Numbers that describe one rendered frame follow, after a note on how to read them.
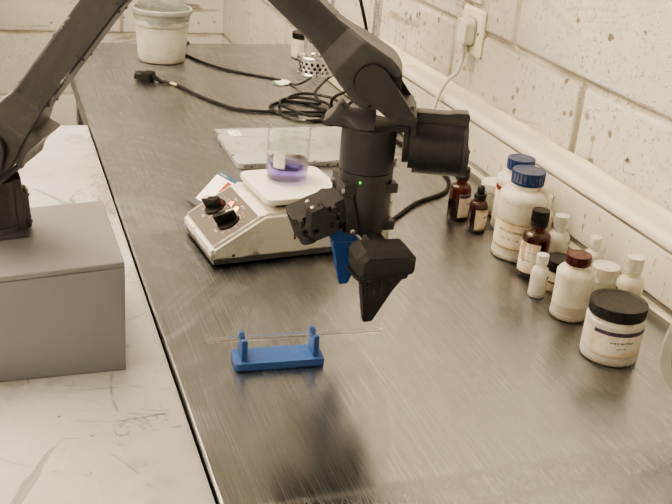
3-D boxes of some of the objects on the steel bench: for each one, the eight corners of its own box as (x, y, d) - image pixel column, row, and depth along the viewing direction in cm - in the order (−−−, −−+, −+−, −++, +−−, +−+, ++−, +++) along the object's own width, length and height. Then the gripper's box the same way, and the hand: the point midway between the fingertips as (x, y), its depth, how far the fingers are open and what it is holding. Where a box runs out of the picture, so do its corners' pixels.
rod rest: (235, 372, 104) (236, 343, 102) (230, 356, 106) (231, 328, 105) (324, 366, 106) (326, 337, 105) (316, 350, 109) (319, 323, 108)
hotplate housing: (211, 268, 127) (213, 212, 123) (183, 231, 137) (184, 178, 134) (361, 251, 136) (367, 199, 132) (324, 217, 146) (328, 167, 143)
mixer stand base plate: (237, 169, 163) (237, 163, 163) (212, 133, 180) (212, 128, 180) (399, 163, 173) (400, 157, 172) (361, 130, 190) (361, 125, 190)
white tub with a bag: (200, 65, 228) (203, -28, 220) (143, 68, 221) (143, -27, 213) (177, 51, 239) (179, -37, 231) (122, 54, 232) (121, -37, 224)
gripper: (425, 199, 92) (408, 340, 98) (367, 139, 108) (356, 264, 115) (364, 201, 90) (351, 345, 97) (314, 140, 107) (306, 267, 113)
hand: (356, 273), depth 104 cm, fingers open, 9 cm apart
